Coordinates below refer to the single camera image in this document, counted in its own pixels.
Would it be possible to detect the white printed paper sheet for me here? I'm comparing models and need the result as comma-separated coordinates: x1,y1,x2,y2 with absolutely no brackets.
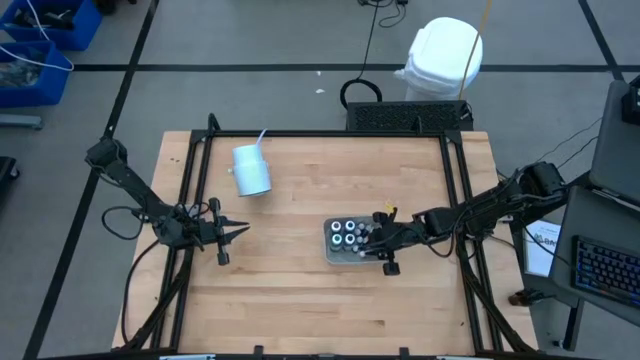
523,218,563,278

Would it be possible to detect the yellow hanging cable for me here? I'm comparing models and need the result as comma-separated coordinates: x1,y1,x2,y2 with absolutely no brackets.
458,0,494,99

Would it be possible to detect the dark table clamp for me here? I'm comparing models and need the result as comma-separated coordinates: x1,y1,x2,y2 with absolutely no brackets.
508,288,545,308

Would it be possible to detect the black coiled floor cable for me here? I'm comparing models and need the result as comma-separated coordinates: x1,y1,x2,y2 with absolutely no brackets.
339,0,385,110

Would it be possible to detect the black floor object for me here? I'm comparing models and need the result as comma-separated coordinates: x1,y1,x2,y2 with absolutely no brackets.
0,155,21,201

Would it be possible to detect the black mesh computer case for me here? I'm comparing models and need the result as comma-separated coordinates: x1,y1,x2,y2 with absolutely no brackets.
344,99,475,133

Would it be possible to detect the blue storage bin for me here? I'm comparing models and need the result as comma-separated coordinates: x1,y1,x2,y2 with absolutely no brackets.
0,40,72,108
0,0,104,52

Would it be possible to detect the dark grey desk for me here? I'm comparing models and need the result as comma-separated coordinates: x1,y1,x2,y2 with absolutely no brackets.
519,172,640,351

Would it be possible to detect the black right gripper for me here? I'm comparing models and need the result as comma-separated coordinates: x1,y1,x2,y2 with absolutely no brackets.
358,209,426,277

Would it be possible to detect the white-bagged trash bin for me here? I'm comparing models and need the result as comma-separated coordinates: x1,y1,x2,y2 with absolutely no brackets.
393,16,485,101

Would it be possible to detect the black aluminium table frame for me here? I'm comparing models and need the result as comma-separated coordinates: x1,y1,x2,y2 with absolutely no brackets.
112,112,541,360

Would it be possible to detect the white cylindrical container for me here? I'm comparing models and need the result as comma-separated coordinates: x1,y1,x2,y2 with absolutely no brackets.
228,128,274,198

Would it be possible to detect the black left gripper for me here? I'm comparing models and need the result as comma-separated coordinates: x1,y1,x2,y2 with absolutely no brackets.
197,196,251,267

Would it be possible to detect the white cable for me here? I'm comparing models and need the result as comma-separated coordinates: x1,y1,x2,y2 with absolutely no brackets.
0,0,75,72

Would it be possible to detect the black backlit keyboard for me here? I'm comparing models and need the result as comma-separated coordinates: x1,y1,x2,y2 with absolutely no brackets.
571,234,640,310

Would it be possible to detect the grey plastic bin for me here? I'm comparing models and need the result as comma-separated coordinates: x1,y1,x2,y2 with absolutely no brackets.
323,215,399,266

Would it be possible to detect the grey flat bar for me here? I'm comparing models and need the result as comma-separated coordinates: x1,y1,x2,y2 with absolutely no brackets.
0,114,44,131

